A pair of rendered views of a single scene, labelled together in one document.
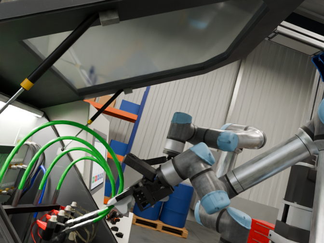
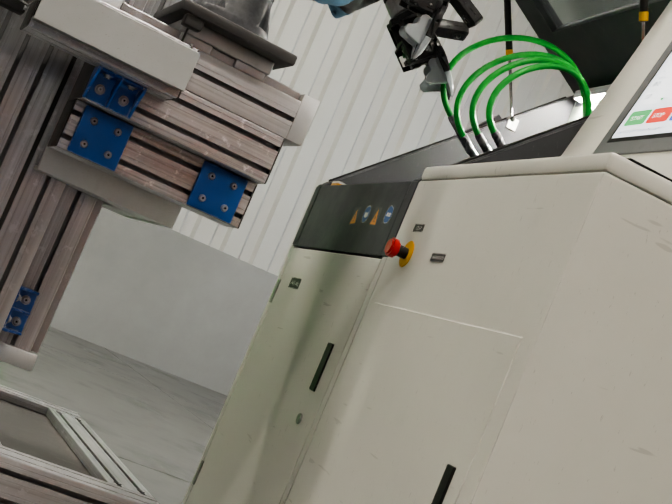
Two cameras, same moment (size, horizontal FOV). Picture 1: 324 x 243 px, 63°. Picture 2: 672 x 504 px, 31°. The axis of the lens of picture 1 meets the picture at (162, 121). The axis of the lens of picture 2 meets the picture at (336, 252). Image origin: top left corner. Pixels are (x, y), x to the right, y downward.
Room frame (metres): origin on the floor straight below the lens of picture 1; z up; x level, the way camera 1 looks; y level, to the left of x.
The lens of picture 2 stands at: (3.40, -0.69, 0.57)
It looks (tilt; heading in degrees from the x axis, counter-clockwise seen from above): 5 degrees up; 165
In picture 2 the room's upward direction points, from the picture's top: 23 degrees clockwise
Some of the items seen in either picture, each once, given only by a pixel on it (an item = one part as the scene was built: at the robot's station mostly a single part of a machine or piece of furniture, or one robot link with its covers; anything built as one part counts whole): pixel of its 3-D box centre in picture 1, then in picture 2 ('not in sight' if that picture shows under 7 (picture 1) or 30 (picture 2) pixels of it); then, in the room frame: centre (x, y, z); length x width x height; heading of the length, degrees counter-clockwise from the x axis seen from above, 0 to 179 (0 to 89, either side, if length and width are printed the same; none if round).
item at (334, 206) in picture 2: not in sight; (355, 220); (0.87, 0.00, 0.87); 0.62 x 0.04 x 0.16; 2
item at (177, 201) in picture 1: (162, 202); not in sight; (5.95, -0.53, 0.51); 1.20 x 0.85 x 1.02; 95
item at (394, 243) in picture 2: not in sight; (397, 249); (1.32, -0.03, 0.80); 0.05 x 0.04 x 0.05; 2
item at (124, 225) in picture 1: (111, 223); (555, 195); (1.57, 0.11, 0.96); 0.70 x 0.22 x 0.03; 2
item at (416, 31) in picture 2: not in sight; (416, 34); (1.01, -0.07, 1.26); 0.06 x 0.03 x 0.09; 92
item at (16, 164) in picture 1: (18, 165); not in sight; (1.10, 0.51, 1.20); 0.13 x 0.03 x 0.31; 2
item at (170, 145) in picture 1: (173, 147); not in sight; (0.99, -0.07, 1.45); 0.08 x 0.08 x 0.05
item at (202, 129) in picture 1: (196, 135); not in sight; (1.06, -0.15, 1.53); 0.11 x 0.11 x 0.08; 48
